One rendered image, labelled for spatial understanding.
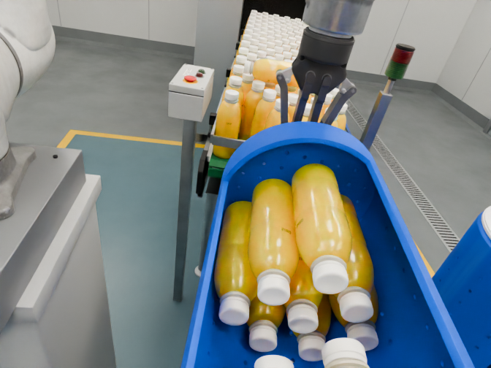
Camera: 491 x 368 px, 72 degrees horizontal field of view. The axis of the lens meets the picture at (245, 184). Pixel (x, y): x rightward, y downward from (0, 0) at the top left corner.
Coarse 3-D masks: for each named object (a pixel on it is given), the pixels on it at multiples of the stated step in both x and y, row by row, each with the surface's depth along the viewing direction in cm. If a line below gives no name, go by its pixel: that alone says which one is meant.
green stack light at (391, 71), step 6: (390, 60) 112; (390, 66) 112; (396, 66) 110; (402, 66) 110; (384, 72) 115; (390, 72) 112; (396, 72) 111; (402, 72) 111; (396, 78) 112; (402, 78) 113
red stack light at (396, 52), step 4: (396, 48) 109; (392, 52) 111; (396, 52) 109; (400, 52) 108; (404, 52) 107; (408, 52) 107; (412, 52) 107; (392, 56) 110; (396, 56) 109; (400, 56) 108; (404, 56) 108; (408, 56) 108; (412, 56) 109; (392, 60) 110; (396, 60) 109; (400, 60) 109; (404, 60) 108; (408, 60) 109
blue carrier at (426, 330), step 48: (288, 144) 50; (336, 144) 49; (240, 192) 62; (384, 192) 44; (384, 240) 54; (384, 288) 51; (432, 288) 32; (192, 336) 32; (240, 336) 50; (288, 336) 53; (336, 336) 52; (384, 336) 47; (432, 336) 38
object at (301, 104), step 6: (312, 72) 50; (306, 78) 50; (312, 78) 50; (306, 84) 51; (312, 84) 51; (300, 90) 54; (306, 90) 52; (300, 96) 53; (306, 96) 52; (300, 102) 53; (306, 102) 53; (300, 108) 54; (294, 114) 56; (300, 114) 54; (294, 120) 55; (300, 120) 55
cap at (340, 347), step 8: (328, 344) 31; (336, 344) 30; (344, 344) 30; (352, 344) 30; (360, 344) 30; (328, 352) 30; (336, 352) 30; (344, 352) 29; (352, 352) 29; (360, 352) 30; (328, 360) 30; (360, 360) 29
